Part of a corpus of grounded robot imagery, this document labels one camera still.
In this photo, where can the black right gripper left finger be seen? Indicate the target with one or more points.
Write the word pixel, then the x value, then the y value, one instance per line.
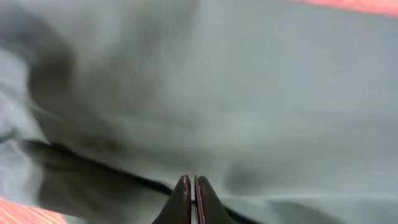
pixel 178 209

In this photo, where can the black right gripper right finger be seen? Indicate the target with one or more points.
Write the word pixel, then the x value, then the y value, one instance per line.
pixel 208 207

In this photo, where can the green cloth garment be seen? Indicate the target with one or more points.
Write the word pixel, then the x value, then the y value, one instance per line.
pixel 288 109

